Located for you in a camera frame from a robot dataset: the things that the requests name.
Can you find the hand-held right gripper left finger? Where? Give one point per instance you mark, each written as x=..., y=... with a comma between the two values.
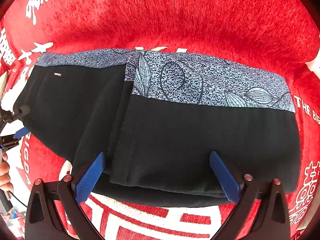
x=89, y=178

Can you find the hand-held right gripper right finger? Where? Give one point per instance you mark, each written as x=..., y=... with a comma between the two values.
x=225, y=178

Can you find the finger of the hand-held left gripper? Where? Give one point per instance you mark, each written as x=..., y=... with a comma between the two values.
x=22, y=132
x=22, y=110

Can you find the black pants with blue trim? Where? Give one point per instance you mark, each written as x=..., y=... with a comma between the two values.
x=175, y=135

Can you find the person's left hand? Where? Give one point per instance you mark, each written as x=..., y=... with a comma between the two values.
x=5, y=173

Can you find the red printed blanket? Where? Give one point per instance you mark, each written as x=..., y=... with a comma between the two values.
x=175, y=17

